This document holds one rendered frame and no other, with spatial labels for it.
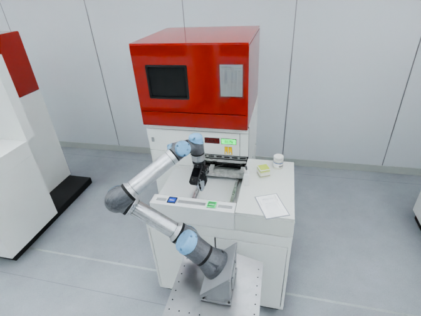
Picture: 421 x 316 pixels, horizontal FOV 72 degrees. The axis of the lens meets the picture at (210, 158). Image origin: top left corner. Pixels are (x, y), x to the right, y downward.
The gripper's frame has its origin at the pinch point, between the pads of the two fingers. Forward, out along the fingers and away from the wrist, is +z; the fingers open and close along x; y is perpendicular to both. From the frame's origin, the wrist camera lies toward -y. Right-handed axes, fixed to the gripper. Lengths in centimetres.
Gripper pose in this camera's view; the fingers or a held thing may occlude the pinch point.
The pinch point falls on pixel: (200, 190)
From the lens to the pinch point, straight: 171.1
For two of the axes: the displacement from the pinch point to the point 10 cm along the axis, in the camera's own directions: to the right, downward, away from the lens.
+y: 3.1, -5.4, 7.8
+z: 0.8, 8.3, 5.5
